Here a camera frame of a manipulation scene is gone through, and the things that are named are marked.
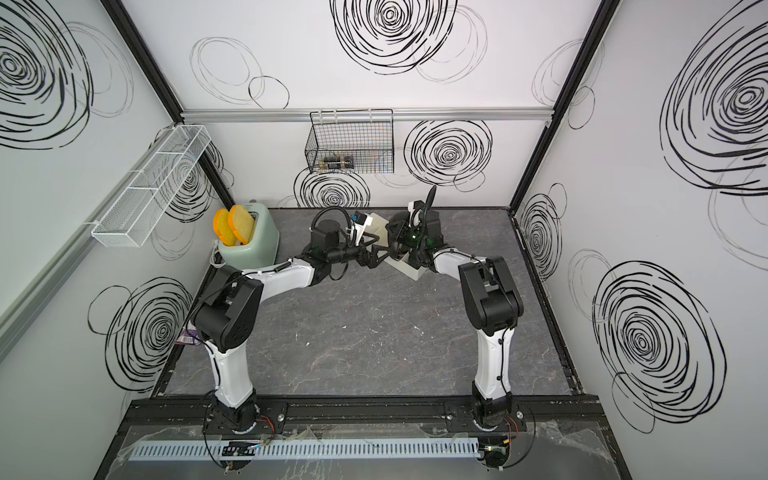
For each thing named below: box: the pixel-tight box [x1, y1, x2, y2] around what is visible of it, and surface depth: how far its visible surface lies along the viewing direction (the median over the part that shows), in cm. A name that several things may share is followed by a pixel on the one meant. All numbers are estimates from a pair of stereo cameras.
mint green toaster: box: [218, 199, 280, 270], surface depth 95 cm
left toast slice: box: [212, 208, 237, 246], surface depth 88 cm
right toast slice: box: [228, 204, 255, 245], surface depth 93 cm
